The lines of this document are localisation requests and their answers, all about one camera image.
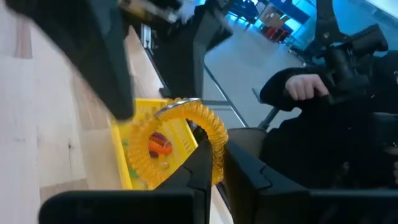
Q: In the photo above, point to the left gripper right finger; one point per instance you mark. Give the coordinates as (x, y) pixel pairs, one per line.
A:
(245, 180)

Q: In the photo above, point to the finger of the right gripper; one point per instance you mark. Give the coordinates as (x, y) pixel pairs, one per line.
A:
(93, 46)

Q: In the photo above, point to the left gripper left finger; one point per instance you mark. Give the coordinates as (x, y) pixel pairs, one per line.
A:
(199, 180)

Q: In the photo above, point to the orange coil wristband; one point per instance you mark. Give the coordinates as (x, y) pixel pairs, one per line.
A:
(160, 147)

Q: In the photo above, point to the purple striped snack bag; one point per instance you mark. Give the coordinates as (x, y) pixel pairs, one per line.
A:
(158, 136)

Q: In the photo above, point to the yellow coil wristband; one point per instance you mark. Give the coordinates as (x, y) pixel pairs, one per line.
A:
(205, 116)

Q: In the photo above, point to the green coil wristband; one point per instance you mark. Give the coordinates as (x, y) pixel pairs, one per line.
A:
(133, 173)

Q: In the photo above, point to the yellow plastic basket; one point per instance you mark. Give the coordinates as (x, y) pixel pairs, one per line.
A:
(122, 174)

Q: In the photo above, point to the neighbouring black robot arm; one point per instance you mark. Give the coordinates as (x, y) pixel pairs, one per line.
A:
(345, 62)

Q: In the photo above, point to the grey stool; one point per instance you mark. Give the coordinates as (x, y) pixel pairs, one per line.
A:
(245, 140)

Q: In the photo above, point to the person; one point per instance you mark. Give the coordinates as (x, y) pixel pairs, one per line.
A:
(311, 149)

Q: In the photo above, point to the person's hand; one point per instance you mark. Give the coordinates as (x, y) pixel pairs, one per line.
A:
(306, 87)

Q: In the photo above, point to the black table-level camera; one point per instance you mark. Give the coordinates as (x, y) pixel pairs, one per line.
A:
(199, 135)

